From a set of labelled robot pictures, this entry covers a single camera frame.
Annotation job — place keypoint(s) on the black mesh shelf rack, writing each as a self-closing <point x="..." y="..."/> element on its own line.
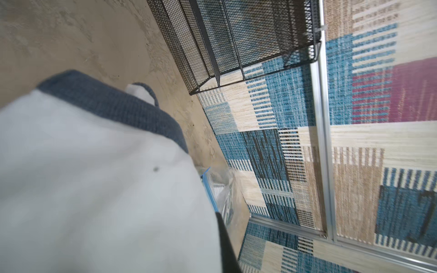
<point x="221" y="43"/>

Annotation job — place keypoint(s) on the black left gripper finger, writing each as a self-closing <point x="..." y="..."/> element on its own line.
<point x="228" y="259"/>

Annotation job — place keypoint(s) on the clear vacuum bag blue zip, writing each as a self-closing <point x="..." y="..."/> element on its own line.
<point x="225" y="194"/>

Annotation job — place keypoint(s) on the white tank top navy trim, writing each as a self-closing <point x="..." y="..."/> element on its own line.
<point x="99" y="180"/>

